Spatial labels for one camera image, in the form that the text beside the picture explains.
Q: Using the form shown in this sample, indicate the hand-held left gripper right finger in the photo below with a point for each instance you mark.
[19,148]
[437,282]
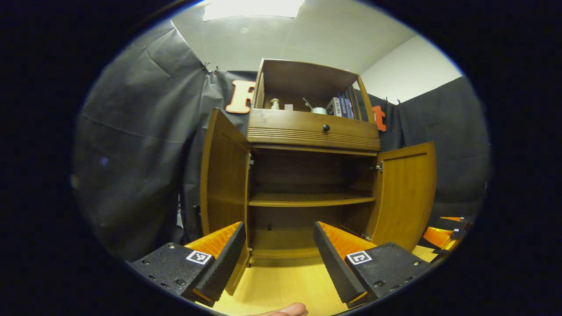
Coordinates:
[333,263]

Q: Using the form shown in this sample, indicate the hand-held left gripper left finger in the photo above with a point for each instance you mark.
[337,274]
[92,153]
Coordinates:
[224,263]

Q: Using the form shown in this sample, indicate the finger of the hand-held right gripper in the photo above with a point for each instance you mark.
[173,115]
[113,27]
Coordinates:
[456,223]
[437,237]

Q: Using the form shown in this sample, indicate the wooden shoe cabinet door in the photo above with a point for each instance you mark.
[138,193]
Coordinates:
[406,193]
[224,175]

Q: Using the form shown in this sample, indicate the wooden double-door shoe cabinet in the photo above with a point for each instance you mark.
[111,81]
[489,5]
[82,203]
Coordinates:
[303,79]

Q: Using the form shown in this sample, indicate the metal door hinge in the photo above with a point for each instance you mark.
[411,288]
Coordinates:
[367,237]
[378,166]

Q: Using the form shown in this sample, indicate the wooden inner shelf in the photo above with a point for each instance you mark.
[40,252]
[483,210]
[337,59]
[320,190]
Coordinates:
[307,199]

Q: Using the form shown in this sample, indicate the pale green cup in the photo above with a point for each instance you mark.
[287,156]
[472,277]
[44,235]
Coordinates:
[319,110]

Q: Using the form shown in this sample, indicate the light blue book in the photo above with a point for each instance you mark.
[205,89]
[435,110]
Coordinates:
[350,109]

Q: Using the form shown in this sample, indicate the dark blue book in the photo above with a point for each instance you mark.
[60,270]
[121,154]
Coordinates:
[344,107]

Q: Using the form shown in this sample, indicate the white book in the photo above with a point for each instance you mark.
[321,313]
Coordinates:
[333,107]

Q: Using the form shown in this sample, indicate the white stick in cup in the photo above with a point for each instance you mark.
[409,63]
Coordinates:
[307,104]

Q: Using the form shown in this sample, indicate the small beige bottle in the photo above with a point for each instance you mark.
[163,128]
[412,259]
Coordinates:
[275,104]

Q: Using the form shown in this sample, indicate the ceiling light panel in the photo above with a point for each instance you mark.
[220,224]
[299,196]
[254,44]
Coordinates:
[252,8]

